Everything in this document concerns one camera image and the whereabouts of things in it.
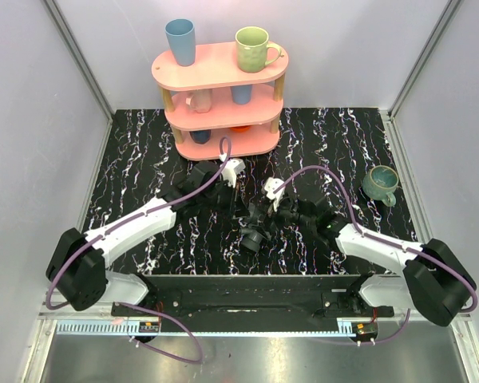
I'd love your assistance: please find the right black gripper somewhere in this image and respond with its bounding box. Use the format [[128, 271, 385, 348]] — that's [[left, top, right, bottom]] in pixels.
[[248, 192, 315, 241]]

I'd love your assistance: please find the grey pipe tee fitting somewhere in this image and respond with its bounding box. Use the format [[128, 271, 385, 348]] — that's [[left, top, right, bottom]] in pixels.
[[239, 225, 267, 254]]

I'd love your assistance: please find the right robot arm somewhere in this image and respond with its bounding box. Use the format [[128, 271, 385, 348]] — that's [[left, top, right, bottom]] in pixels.
[[242, 197, 477, 327]]

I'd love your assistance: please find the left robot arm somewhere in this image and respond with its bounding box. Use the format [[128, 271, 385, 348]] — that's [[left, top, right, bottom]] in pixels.
[[46, 159, 245, 316]]

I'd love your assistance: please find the orange bowl bottom shelf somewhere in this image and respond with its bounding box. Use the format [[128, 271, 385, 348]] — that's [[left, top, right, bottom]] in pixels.
[[231, 125, 251, 133]]

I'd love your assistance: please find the dark blue cup bottom shelf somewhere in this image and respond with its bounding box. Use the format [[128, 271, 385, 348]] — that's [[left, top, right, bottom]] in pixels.
[[189, 130, 211, 144]]

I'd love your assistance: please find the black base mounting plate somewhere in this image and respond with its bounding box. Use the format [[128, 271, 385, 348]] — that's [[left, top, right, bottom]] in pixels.
[[110, 274, 396, 334]]

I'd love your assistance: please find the pink three-tier shelf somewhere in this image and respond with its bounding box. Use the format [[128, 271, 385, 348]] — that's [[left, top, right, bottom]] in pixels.
[[152, 41, 289, 161]]

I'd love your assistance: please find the blue cup middle shelf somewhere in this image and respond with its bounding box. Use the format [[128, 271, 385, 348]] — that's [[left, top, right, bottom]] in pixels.
[[231, 85, 252, 105]]

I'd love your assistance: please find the pink glass mug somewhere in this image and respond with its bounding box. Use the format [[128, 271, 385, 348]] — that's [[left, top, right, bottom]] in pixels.
[[185, 89, 212, 113]]

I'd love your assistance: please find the teal ceramic mug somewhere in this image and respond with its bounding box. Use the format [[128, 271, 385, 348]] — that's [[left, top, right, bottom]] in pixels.
[[362, 165, 399, 207]]

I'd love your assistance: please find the light green mug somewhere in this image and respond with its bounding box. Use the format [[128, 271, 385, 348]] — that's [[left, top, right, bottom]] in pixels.
[[235, 26, 283, 73]]

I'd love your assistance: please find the tall blue tumbler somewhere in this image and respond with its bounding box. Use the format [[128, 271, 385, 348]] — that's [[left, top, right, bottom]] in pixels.
[[165, 18, 196, 66]]

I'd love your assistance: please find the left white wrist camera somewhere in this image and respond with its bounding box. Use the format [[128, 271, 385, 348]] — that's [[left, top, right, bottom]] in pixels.
[[221, 158, 245, 188]]

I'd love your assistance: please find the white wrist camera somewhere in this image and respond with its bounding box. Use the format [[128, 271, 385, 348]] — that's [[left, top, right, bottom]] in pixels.
[[221, 158, 245, 188], [263, 177, 285, 211]]

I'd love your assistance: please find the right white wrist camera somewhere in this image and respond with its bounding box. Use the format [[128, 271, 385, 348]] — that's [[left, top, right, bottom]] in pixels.
[[263, 177, 285, 211]]

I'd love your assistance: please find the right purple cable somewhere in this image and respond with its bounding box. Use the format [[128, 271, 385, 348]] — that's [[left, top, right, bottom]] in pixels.
[[277, 165, 479, 346]]

